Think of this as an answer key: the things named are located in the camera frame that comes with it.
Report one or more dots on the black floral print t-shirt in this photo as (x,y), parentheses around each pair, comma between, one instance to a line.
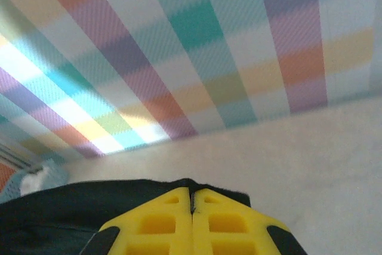
(59,207)

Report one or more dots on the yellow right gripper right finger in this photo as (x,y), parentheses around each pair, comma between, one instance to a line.
(226,225)

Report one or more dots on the blue plastic basket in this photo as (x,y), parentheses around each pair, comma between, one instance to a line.
(12,186)

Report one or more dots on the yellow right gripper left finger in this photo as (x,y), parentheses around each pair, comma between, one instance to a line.
(161,225)

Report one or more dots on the white crumpled cloth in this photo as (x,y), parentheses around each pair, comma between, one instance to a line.
(33,181)

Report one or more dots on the aluminium frame post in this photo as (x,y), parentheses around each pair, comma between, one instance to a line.
(15,156)

